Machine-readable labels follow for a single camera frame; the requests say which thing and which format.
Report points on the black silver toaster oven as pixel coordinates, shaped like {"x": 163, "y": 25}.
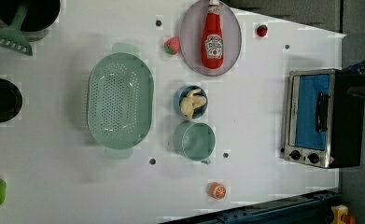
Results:
{"x": 324, "y": 120}

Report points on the small red strawberry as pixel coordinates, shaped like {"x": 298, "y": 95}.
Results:
{"x": 262, "y": 30}

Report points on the yellow red toy object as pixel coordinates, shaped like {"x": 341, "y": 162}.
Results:
{"x": 342, "y": 216}

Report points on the red ketchup bottle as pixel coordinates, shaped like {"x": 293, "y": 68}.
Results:
{"x": 212, "y": 37}

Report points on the grey round plate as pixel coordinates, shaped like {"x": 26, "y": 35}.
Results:
{"x": 191, "y": 32}

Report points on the peeled yellow banana toy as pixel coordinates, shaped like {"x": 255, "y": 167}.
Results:
{"x": 192, "y": 101}

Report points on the green mug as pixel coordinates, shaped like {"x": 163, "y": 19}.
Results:
{"x": 195, "y": 141}

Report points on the dark blue small bowl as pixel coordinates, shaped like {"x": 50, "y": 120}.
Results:
{"x": 180, "y": 94}

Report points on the orange slice toy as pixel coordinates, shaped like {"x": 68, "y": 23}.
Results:
{"x": 217, "y": 191}

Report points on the large red strawberry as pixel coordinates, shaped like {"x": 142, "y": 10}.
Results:
{"x": 172, "y": 46}

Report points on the green perforated colander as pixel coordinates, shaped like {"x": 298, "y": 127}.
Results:
{"x": 120, "y": 99}

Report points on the green slotted spatula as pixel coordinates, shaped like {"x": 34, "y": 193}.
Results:
{"x": 11, "y": 37}

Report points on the black round pot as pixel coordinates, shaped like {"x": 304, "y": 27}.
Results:
{"x": 10, "y": 100}

